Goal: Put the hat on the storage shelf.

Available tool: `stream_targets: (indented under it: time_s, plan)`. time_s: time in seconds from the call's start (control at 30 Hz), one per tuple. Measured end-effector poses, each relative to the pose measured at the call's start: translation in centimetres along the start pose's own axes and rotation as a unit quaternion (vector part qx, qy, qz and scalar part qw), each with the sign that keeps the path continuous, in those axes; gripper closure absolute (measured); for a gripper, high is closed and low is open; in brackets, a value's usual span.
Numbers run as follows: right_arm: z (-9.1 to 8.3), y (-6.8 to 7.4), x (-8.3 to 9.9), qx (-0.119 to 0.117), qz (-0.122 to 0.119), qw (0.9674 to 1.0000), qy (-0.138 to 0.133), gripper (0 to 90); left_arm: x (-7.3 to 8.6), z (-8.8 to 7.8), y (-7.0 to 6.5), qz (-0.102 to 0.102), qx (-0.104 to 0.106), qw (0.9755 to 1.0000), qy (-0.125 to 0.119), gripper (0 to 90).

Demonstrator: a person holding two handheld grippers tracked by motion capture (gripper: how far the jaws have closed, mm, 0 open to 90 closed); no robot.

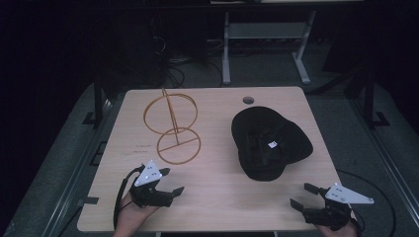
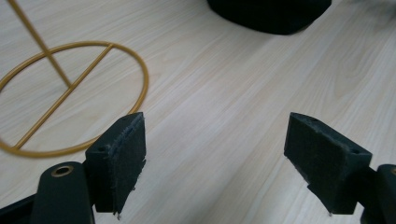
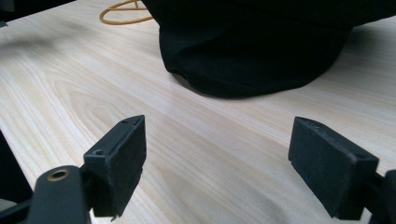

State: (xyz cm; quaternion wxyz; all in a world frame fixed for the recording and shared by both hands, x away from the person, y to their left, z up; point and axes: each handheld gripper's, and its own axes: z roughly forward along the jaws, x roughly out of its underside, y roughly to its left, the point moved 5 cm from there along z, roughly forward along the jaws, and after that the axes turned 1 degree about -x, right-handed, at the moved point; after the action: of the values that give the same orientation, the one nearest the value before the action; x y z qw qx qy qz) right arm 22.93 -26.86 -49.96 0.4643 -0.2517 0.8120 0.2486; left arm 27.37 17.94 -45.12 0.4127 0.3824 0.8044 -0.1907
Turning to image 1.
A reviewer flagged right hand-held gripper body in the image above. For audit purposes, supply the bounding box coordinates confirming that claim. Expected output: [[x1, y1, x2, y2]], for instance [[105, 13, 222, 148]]
[[302, 182, 376, 231]]

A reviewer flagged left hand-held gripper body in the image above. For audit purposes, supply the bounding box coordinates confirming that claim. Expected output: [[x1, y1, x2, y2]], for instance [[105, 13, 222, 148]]
[[129, 160, 174, 208]]

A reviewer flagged golden wire hat stand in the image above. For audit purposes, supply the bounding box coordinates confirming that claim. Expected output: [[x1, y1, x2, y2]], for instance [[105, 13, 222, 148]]
[[142, 87, 203, 166]]

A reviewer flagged black cap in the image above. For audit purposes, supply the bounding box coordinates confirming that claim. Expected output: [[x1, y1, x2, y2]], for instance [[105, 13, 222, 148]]
[[230, 106, 314, 183]]

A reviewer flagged person's right hand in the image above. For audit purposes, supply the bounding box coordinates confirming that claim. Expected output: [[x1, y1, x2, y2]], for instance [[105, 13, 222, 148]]
[[314, 222, 359, 237]]

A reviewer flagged person's left hand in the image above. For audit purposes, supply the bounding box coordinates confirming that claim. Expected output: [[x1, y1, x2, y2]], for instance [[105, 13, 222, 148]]
[[113, 192, 160, 237]]

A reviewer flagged black metal stand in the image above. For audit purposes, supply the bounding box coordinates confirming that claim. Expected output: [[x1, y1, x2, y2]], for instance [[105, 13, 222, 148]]
[[81, 74, 108, 126], [362, 69, 390, 128]]

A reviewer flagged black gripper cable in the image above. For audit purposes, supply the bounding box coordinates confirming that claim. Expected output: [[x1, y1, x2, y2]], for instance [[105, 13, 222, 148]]
[[113, 164, 146, 230], [335, 169, 397, 237]]

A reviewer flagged grey metal floor rail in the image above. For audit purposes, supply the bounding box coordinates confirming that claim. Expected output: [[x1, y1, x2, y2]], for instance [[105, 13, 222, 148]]
[[42, 98, 115, 237], [348, 98, 419, 229]]

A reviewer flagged tangle of floor cables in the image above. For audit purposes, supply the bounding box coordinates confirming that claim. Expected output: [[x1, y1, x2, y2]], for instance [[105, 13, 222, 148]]
[[149, 34, 225, 89]]

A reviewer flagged white metal table frame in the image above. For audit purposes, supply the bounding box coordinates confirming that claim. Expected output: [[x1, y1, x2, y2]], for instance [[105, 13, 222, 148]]
[[221, 9, 318, 86]]

